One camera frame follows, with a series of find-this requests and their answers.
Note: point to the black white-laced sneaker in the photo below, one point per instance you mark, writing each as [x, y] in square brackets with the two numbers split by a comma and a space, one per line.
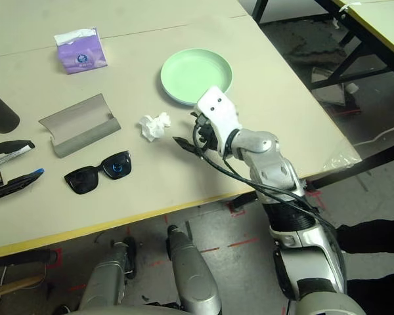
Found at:
[61, 310]

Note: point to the wooden stick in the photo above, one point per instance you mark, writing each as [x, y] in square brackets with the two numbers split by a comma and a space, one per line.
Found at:
[13, 286]

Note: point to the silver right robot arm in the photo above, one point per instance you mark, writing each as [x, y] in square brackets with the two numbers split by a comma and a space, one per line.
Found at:
[272, 164]

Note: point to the white zip tie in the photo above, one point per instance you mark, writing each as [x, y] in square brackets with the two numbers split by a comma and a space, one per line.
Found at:
[349, 6]

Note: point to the white tissue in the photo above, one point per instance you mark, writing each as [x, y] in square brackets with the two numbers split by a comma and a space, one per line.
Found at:
[154, 128]

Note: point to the black plastic cup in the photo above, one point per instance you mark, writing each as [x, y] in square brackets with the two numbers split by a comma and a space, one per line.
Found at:
[0, 115]

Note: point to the black-framed yellow-edged table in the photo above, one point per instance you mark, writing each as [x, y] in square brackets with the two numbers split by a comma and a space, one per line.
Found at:
[374, 36]

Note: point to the blue-capped whiteboard marker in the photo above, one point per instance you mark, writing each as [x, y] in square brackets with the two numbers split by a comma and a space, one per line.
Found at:
[38, 171]

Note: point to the grey open glasses case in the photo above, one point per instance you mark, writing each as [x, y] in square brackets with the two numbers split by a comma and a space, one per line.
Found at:
[78, 131]

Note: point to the black sunglasses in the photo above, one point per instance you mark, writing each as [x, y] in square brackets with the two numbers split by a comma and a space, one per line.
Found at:
[85, 180]

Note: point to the silver robot left leg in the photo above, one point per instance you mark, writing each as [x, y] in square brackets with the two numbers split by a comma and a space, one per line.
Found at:
[108, 279]

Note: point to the light green plate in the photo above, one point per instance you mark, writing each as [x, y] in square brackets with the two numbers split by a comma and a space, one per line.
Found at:
[190, 72]

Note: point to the purple tissue pack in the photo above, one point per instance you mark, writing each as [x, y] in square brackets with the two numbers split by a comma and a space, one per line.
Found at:
[82, 59]

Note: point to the grey robot torso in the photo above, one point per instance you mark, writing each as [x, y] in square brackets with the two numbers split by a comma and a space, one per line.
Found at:
[124, 311]

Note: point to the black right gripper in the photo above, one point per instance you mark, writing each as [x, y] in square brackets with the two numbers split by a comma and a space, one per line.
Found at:
[207, 138]

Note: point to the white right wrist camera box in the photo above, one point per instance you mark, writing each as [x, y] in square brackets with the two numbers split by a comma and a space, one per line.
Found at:
[220, 111]

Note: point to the silver robot right leg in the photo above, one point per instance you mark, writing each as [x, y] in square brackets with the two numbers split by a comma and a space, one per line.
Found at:
[193, 275]

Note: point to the clear plastic bag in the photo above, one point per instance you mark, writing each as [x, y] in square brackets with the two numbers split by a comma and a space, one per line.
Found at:
[343, 154]

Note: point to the silver robot leg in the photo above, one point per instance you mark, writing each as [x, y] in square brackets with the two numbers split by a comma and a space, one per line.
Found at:
[108, 279]
[193, 275]

